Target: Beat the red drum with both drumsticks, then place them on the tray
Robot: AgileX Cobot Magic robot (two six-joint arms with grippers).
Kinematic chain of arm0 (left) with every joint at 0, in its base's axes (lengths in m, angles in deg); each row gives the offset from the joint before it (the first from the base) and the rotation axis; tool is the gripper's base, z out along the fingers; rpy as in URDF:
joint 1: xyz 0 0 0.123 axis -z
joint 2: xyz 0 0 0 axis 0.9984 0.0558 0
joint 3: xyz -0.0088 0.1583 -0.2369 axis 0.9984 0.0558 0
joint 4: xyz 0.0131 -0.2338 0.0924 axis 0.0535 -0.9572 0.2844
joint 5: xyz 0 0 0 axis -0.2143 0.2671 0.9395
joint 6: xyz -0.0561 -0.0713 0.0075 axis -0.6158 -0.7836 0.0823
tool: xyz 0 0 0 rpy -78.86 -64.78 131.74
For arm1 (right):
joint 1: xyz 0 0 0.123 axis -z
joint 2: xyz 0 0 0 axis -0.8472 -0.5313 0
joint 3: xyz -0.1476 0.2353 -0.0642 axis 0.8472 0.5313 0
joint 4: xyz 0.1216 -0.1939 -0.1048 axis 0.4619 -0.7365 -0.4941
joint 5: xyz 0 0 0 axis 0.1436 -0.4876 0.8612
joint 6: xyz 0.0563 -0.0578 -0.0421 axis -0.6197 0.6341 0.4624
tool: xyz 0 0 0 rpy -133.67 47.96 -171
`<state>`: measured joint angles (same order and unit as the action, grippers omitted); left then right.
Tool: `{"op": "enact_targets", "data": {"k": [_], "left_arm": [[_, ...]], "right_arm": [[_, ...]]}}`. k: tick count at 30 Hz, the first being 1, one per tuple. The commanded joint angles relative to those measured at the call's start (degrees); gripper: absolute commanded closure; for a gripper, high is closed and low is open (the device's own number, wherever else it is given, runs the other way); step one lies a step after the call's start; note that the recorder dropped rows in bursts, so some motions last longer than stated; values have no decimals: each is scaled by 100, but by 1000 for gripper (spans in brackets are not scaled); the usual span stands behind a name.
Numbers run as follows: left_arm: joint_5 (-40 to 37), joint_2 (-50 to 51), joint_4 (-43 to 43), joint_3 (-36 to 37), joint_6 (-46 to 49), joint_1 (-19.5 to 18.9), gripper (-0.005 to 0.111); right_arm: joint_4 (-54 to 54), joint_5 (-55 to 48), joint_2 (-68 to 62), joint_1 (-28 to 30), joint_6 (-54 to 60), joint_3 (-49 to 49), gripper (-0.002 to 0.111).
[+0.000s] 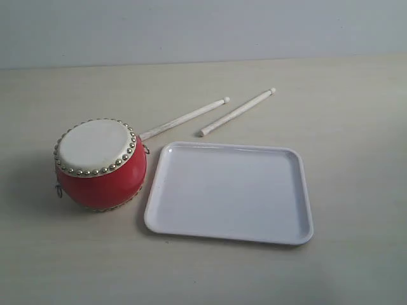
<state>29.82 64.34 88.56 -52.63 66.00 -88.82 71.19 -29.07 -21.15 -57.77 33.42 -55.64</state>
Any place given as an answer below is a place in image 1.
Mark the white wooden drumstick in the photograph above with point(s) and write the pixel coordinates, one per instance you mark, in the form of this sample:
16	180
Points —
237	112

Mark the red small drum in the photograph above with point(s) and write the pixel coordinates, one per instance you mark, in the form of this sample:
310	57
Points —
100	164

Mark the white rectangular plastic tray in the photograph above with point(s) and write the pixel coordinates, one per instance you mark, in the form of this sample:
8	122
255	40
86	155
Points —
232	192

